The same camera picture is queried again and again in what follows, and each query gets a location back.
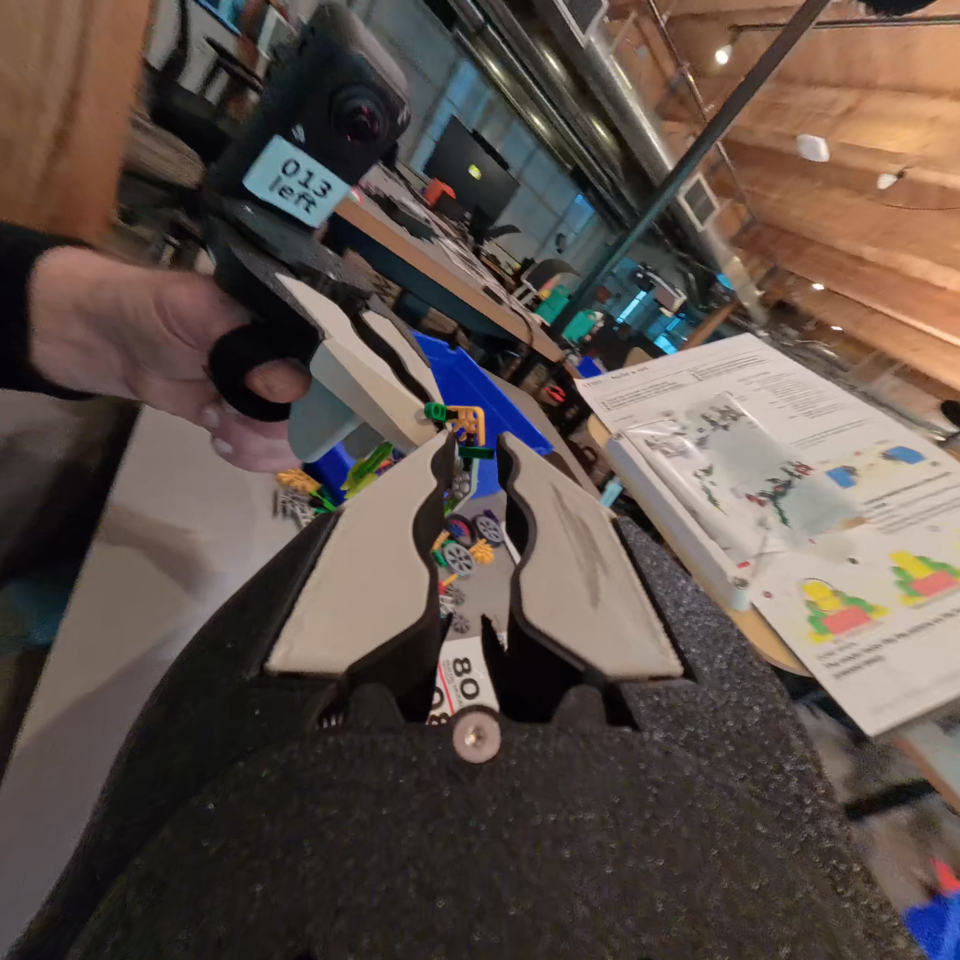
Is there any lime and gray toy assembly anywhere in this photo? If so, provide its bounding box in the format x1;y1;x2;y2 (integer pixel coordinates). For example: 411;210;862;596
341;403;496;519

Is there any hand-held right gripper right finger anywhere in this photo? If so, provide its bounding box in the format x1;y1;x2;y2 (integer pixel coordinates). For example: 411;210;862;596
496;433;685;682

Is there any blue plastic bin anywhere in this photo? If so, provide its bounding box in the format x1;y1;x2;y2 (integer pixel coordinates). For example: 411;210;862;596
903;892;960;960
303;330;556;500

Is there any person's left forearm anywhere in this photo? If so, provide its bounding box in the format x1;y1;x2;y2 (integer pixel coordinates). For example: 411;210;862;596
0;221;91;399

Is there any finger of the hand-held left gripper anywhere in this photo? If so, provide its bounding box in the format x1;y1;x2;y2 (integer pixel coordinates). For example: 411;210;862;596
360;309;445;411
273;273;445;453

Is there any teal green container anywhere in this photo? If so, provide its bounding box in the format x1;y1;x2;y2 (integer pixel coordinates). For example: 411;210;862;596
536;285;605;342

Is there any black computer monitor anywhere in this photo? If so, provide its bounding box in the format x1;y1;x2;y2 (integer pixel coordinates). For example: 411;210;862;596
423;114;522;220

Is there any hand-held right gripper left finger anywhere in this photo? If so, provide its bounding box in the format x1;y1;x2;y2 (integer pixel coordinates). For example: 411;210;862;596
264;433;457;680

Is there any wooden panel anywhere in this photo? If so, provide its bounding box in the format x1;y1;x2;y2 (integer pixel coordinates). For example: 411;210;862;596
0;0;155;245

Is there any white paper sign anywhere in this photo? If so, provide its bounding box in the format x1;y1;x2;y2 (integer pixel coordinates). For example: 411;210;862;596
573;333;960;736

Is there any brown background table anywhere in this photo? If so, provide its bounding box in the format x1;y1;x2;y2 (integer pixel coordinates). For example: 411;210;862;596
330;195;567;365

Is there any silver ventilation duct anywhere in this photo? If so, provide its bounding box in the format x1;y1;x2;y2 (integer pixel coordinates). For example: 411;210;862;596
450;0;751;301

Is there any person's left hand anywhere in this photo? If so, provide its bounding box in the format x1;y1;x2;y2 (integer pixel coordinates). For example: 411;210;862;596
30;246;312;475

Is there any black steel pole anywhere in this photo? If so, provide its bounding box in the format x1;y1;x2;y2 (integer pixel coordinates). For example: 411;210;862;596
566;0;834;335

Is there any printed plastic toy bag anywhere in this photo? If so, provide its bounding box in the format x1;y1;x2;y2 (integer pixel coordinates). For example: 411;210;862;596
426;633;502;725

